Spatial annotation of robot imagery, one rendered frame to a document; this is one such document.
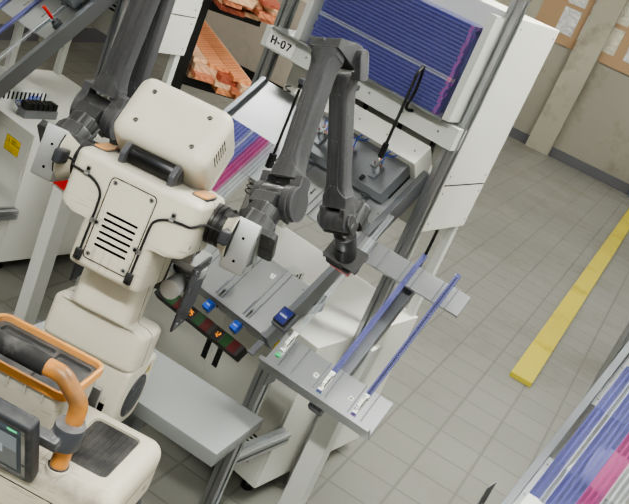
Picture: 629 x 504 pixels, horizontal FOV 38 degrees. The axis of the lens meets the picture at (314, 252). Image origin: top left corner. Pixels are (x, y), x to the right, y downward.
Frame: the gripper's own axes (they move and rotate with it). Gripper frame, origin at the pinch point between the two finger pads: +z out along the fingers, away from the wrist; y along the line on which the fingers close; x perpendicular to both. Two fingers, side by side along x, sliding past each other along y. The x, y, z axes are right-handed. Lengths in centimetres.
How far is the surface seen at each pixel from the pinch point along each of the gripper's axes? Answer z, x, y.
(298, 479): 50, 41, -12
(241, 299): 20.6, 15.1, 25.9
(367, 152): 14, -43, 23
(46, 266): 70, 28, 112
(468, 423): 188, -52, -28
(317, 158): 17, -35, 36
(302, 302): 17.9, 6.9, 10.2
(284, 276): 20.0, 2.4, 20.2
